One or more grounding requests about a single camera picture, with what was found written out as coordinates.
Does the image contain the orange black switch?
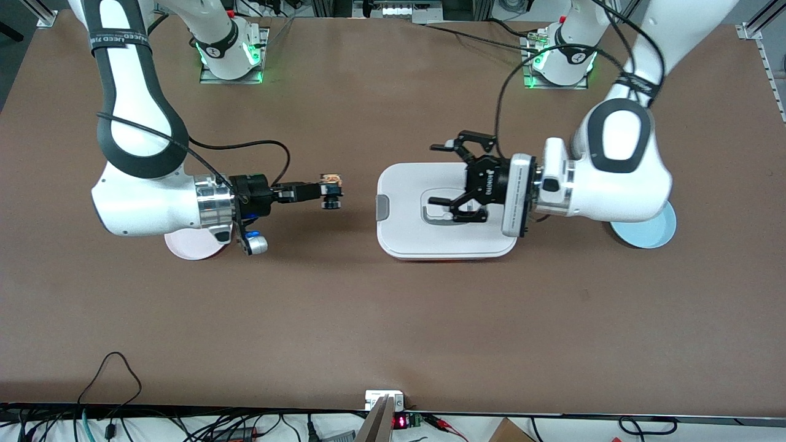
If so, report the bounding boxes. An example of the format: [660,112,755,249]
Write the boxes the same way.
[319,174,344,211]

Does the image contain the white lidded container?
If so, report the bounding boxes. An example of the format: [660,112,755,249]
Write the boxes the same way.
[376,162,518,262]

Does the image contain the pink round plate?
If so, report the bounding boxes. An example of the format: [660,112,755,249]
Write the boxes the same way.
[164,230,224,261]

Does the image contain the silver device with lights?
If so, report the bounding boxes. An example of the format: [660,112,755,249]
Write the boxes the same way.
[352,0,444,24]

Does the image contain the light blue round plate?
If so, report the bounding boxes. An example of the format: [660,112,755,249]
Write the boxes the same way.
[609,201,677,249]

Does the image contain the brown cardboard piece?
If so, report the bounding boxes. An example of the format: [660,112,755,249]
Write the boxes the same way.
[489,417,536,442]

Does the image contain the aluminium profile bar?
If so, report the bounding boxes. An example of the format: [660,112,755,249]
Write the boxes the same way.
[355,395,395,442]

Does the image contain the short aluminium profile corner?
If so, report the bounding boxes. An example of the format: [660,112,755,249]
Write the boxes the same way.
[25,0,60,29]

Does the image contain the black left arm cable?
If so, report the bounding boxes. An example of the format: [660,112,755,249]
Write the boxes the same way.
[494,0,667,161]

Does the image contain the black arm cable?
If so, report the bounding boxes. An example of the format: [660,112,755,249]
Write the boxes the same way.
[97,112,291,188]
[494,0,667,161]

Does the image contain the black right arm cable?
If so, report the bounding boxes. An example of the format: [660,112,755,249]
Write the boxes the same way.
[97,112,291,188]

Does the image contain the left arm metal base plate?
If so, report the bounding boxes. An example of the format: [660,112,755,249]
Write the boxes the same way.
[521,34,590,90]

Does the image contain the black cable on table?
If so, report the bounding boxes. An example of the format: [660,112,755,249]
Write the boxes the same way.
[424,18,542,51]

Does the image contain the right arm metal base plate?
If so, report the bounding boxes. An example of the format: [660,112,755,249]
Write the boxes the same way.
[200,27,270,85]

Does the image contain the small white bracket box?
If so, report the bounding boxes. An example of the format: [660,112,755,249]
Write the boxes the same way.
[365,390,405,411]

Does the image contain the black looped cable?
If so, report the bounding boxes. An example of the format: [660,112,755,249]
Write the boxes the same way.
[77,351,143,409]

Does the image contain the black flat cable loop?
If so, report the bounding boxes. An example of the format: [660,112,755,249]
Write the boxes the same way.
[618,416,680,436]

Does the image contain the perforated aluminium rail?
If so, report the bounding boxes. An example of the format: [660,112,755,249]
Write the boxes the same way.
[736,0,786,123]

